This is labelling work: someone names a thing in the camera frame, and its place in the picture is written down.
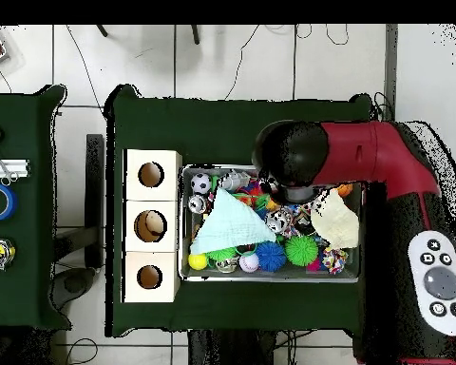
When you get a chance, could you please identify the yellow ball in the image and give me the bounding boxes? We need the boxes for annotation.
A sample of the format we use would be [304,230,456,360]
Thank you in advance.
[187,253,209,272]

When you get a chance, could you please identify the silver scissors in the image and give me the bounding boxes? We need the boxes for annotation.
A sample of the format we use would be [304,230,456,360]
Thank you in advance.
[0,139,19,186]

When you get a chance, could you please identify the cream yellow cloth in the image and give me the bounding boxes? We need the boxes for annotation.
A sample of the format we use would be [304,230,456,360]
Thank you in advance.
[310,188,361,250]

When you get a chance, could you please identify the shallow wire mesh bin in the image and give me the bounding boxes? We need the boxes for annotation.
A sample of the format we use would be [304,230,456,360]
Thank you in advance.
[179,163,366,284]

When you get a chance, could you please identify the black and white soccer ball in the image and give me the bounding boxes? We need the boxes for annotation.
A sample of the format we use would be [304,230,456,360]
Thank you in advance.
[190,173,213,196]

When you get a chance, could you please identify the aluminium rail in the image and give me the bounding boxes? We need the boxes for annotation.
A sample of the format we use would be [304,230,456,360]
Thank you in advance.
[0,158,31,179]

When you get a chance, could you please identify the dark green table cloth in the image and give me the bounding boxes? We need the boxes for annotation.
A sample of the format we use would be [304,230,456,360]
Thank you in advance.
[0,84,72,330]
[104,84,373,338]

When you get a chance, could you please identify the green spiky ball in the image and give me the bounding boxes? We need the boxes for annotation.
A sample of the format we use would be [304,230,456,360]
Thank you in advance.
[284,235,319,267]

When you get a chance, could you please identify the wooden box with three holes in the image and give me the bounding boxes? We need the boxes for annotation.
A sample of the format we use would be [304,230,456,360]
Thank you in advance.
[122,148,183,304]

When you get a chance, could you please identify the blue tape roll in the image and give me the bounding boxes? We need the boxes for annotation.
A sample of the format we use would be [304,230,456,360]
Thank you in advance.
[0,182,19,222]

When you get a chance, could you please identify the blue spiky ball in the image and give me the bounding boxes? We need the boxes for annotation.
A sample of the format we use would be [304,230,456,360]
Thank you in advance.
[255,240,288,273]

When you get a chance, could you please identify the black cable bundle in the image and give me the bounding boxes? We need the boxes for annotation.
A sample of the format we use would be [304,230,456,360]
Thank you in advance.
[369,90,396,123]

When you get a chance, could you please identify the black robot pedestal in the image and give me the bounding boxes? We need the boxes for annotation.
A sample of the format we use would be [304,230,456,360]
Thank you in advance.
[187,328,278,365]

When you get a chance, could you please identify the silver robot toy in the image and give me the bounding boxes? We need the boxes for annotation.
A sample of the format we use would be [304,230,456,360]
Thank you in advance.
[218,169,252,193]

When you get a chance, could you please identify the white baseball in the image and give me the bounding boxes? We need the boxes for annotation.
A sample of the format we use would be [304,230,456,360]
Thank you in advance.
[237,253,260,274]

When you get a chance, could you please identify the crushed silver can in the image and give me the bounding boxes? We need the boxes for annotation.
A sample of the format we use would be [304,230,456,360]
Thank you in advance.
[186,193,209,215]

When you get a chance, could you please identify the mint green cloth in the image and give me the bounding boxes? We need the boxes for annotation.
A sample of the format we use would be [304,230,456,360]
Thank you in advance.
[189,187,277,256]

